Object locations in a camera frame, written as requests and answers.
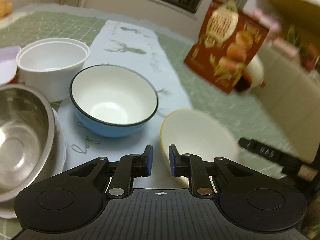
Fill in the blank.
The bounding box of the white yellow-rimmed ceramic bowl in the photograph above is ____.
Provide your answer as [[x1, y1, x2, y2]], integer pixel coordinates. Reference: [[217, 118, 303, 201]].
[[159, 109, 241, 172]]

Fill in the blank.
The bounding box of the blue enamel bowl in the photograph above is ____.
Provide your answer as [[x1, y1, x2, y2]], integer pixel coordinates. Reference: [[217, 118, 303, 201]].
[[69, 64, 159, 138]]

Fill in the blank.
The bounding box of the stainless steel bowl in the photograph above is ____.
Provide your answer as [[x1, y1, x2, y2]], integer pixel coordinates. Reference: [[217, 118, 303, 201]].
[[1, 84, 55, 202]]

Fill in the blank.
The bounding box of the white plastic bowl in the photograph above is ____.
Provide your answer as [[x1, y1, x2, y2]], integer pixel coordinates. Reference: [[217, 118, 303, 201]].
[[16, 37, 90, 102]]

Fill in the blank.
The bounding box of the lilac plastic tray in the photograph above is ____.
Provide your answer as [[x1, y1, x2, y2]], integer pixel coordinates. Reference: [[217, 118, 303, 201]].
[[0, 46, 21, 86]]

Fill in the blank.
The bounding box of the beige sofa chair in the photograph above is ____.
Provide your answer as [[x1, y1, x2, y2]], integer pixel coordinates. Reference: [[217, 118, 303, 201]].
[[257, 44, 319, 162]]

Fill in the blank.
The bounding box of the green grid tablecloth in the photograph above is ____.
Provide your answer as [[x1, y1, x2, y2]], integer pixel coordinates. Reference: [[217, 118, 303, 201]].
[[1, 4, 296, 187]]

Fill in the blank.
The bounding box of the white egg-shaped toy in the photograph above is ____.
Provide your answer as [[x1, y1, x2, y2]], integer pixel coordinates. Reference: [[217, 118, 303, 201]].
[[234, 55, 266, 93]]

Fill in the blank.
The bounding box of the potted plant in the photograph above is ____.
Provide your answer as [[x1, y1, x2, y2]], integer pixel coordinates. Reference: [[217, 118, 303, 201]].
[[285, 24, 319, 71]]

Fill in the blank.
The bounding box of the floral white plate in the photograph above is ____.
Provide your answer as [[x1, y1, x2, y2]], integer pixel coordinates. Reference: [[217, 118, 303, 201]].
[[1, 109, 67, 219]]

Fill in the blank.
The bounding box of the quail eggs snack bag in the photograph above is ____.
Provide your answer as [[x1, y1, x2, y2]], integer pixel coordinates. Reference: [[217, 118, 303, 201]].
[[184, 0, 269, 94]]

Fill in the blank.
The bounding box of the pink plush toy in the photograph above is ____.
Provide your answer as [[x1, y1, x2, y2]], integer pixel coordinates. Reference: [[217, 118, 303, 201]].
[[252, 8, 281, 42]]

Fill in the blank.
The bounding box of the orange cloth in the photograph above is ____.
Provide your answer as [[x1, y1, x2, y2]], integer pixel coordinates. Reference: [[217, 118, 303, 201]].
[[0, 0, 12, 18]]

